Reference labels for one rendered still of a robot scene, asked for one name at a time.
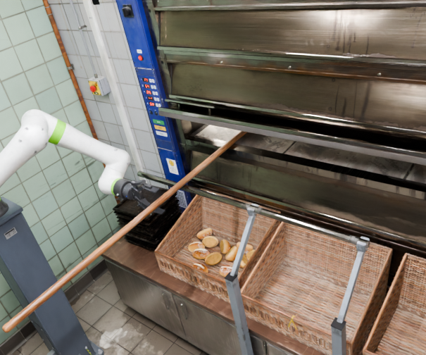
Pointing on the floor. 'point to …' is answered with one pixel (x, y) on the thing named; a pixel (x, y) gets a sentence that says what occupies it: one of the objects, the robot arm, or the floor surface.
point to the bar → (339, 343)
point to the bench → (189, 307)
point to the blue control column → (134, 31)
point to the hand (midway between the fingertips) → (158, 201)
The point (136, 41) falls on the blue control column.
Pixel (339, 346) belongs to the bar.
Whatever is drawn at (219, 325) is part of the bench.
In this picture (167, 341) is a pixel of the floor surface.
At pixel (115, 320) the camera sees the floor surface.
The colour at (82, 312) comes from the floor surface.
